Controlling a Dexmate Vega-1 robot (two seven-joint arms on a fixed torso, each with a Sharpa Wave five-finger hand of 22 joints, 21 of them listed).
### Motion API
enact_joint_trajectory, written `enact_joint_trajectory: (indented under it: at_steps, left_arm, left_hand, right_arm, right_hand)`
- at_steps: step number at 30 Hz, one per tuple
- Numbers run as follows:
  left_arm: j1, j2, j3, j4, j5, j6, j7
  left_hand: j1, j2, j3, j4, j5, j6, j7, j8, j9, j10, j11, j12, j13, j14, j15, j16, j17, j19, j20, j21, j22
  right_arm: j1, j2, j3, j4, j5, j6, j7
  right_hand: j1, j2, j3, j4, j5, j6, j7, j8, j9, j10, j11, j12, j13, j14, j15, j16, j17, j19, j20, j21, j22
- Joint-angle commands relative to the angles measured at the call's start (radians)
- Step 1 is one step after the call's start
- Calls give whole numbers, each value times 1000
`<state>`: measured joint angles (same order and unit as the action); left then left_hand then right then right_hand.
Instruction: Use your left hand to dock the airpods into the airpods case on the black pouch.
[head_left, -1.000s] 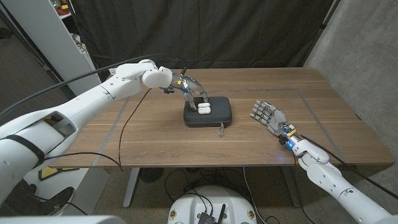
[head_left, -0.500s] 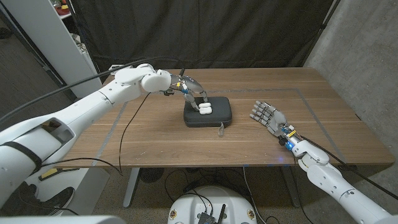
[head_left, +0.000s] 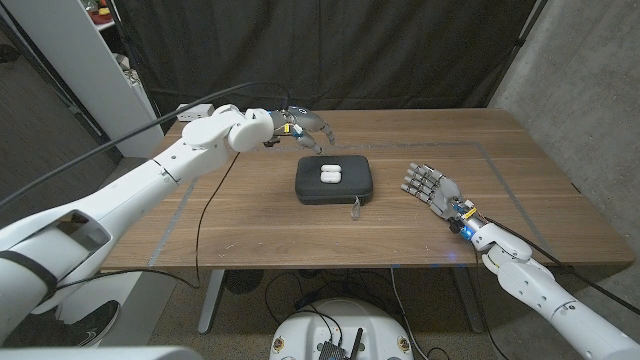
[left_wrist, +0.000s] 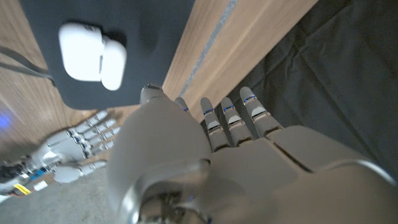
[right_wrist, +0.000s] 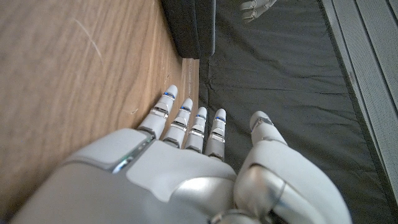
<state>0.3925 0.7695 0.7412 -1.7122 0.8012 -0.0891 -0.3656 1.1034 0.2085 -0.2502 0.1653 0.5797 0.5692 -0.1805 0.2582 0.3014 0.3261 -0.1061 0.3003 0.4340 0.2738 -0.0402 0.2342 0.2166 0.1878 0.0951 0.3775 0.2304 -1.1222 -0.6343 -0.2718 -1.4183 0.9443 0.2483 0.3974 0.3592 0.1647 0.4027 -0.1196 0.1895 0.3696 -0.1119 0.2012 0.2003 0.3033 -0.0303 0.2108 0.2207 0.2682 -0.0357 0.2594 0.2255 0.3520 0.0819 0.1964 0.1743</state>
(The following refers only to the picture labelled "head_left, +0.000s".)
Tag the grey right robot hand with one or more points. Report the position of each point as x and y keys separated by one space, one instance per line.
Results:
x=440 y=192

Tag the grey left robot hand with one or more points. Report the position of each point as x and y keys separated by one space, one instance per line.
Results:
x=305 y=122

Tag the white airpods case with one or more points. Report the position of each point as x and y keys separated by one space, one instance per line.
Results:
x=330 y=173

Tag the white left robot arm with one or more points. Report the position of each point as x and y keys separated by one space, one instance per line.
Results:
x=125 y=200

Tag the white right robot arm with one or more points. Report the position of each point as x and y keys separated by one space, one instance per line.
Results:
x=545 y=285

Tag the black zippered pouch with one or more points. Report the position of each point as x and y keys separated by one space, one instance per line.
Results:
x=340 y=190

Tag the grey metal table leg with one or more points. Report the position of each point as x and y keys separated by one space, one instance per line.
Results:
x=467 y=300
x=211 y=300

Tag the black curtain backdrop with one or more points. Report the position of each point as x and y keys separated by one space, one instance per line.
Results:
x=400 y=50

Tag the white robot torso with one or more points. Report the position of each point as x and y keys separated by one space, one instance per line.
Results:
x=345 y=320

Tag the black module with antenna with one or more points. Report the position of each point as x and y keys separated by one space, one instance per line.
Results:
x=332 y=350

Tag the red bowl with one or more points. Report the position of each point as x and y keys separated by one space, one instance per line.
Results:
x=101 y=18

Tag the white cabinet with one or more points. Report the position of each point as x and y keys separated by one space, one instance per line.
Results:
x=75 y=50

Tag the black shoe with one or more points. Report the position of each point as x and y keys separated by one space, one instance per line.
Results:
x=95 y=325

